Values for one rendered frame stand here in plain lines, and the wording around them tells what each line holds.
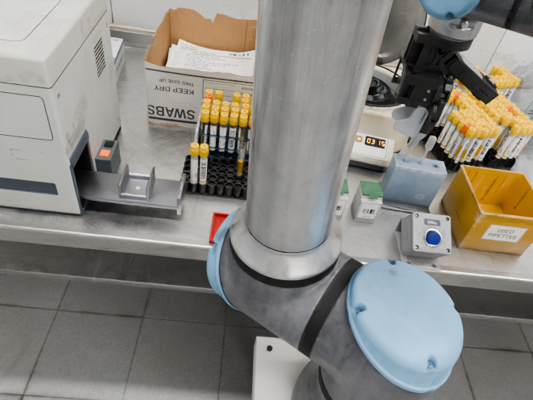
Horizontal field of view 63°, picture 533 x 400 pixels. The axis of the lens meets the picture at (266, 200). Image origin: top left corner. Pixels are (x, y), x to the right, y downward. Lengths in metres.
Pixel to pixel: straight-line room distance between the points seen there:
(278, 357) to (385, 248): 0.32
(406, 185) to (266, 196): 0.57
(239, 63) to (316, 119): 0.86
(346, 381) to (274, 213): 0.19
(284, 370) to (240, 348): 1.03
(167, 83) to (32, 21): 0.32
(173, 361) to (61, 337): 0.39
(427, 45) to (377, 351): 0.49
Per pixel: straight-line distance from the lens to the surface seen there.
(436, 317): 0.45
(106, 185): 0.82
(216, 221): 0.81
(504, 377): 1.96
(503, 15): 0.61
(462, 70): 0.78
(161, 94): 0.98
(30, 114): 0.71
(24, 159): 0.78
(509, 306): 1.78
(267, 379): 0.62
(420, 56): 0.76
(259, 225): 0.40
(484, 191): 1.01
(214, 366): 1.62
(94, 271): 1.51
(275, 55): 0.29
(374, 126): 0.99
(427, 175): 0.89
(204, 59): 1.16
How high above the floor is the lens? 1.48
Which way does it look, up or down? 44 degrees down
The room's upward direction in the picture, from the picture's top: 11 degrees clockwise
